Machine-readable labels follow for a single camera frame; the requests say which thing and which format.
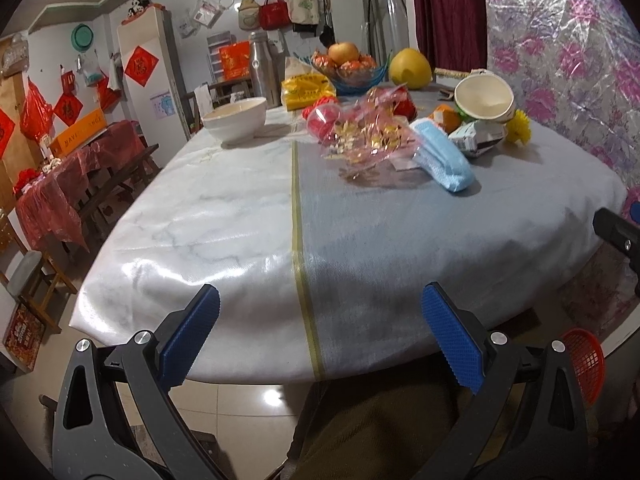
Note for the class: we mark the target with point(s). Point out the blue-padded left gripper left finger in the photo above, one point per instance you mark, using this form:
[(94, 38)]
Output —
[(92, 438)]

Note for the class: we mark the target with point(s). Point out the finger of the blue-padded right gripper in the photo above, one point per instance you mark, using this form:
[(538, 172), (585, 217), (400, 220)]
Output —
[(618, 233)]

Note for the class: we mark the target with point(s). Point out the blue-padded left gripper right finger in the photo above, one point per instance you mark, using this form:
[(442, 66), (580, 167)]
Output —
[(526, 418)]

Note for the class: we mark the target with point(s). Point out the yellow artificial flower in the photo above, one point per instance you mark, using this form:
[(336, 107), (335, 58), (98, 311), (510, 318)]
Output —
[(518, 129)]

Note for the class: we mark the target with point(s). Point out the white green carton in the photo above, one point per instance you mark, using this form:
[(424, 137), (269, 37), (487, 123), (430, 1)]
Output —
[(473, 139)]

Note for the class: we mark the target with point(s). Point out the blue face mask pack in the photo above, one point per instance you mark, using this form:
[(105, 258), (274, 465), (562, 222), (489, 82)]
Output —
[(439, 157)]

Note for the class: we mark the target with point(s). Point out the clear pink candy wrapper bag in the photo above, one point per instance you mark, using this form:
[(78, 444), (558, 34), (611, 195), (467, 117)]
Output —
[(362, 134)]

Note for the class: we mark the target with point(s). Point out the red plastic trash basket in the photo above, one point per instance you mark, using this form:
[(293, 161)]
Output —
[(588, 360)]

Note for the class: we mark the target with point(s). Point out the wooden chair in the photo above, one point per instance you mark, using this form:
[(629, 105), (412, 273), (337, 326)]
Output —
[(36, 277)]

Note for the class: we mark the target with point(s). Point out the tipped white bowl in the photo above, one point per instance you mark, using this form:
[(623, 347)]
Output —
[(485, 96)]

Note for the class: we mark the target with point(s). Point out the floral plastic-wrapped mattress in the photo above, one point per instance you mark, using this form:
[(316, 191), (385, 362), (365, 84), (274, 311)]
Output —
[(574, 67)]

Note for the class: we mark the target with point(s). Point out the red-covered side table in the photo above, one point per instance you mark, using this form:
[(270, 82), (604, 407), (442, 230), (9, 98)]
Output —
[(57, 205)]

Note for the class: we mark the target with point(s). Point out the yellow pomelo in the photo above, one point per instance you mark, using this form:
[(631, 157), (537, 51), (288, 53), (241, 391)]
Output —
[(411, 68)]

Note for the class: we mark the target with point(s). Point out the dark red curtain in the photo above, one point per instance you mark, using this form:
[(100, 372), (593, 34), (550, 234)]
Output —
[(452, 34)]

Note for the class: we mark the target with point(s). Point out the orange gift box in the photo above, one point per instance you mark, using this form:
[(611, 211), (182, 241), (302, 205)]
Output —
[(78, 134)]

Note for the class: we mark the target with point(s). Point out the blue glass fruit bowl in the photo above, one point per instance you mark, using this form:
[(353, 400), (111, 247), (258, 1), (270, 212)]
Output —
[(352, 78)]

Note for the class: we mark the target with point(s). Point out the red plastic bag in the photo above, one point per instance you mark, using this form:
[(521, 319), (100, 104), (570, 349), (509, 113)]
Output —
[(36, 116)]

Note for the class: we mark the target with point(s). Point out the large apple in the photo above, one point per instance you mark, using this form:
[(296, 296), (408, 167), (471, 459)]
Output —
[(343, 52)]

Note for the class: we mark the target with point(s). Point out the white ceramic bowl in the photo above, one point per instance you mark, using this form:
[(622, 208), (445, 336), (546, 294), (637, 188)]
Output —
[(236, 122)]

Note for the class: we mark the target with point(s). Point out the yellow snack bag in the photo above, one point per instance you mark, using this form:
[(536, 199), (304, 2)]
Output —
[(303, 90)]

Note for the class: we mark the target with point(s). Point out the red diamond paper decoration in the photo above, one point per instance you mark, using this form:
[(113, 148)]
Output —
[(141, 65)]

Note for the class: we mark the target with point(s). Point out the white tote bag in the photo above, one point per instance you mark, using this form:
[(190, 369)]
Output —
[(304, 12)]

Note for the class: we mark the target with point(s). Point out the steel thermos flask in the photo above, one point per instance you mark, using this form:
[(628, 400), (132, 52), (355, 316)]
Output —
[(263, 71)]

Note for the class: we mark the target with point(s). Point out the white refrigerator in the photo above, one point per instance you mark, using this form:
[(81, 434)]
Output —
[(154, 81)]

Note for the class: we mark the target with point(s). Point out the green plastic basin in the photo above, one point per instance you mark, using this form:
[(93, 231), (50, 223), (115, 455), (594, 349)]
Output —
[(81, 38)]

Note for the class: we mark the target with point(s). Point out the red gift box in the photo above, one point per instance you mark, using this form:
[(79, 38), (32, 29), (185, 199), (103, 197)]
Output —
[(235, 60)]

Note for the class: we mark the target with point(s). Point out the red handbag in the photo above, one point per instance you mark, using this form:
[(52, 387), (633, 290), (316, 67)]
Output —
[(273, 15)]

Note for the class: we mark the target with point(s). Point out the beige hanging bag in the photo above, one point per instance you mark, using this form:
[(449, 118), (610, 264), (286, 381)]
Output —
[(248, 15)]

